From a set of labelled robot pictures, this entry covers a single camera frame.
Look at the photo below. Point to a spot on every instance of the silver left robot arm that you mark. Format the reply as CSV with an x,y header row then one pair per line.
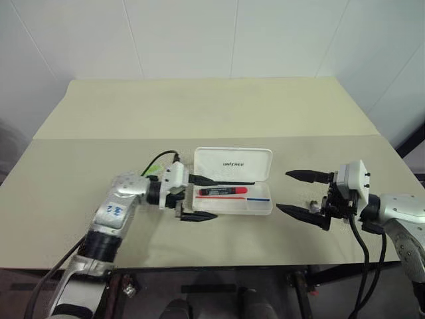
x,y
113,212

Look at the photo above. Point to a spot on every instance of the white plastic pencil case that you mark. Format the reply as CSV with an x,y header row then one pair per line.
x,y
232,163

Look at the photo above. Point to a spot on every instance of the dark reddish rounded shape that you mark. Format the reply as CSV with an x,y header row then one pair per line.
x,y
179,309

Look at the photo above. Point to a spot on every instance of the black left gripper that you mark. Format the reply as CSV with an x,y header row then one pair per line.
x,y
186,201

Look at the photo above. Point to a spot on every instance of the red marker with black cap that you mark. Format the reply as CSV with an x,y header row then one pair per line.
x,y
229,190

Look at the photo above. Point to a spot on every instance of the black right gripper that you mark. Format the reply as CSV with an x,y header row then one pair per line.
x,y
340,204

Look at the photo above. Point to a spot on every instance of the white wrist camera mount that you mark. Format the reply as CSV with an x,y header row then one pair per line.
x,y
355,176
176,174

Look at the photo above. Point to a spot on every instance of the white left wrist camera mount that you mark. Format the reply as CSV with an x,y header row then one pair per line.
x,y
176,174

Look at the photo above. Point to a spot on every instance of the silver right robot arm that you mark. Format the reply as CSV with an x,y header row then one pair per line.
x,y
405,212

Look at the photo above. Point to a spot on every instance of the small silver metal part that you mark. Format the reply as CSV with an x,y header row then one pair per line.
x,y
129,290

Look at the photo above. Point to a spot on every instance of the black metal table frame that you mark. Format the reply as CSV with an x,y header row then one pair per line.
x,y
302,295

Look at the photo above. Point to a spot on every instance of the thin blue pen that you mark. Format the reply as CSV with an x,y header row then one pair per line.
x,y
258,199

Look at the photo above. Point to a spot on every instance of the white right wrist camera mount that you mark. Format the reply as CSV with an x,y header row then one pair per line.
x,y
355,176

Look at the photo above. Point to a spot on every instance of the thin red pen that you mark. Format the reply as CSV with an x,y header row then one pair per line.
x,y
219,197

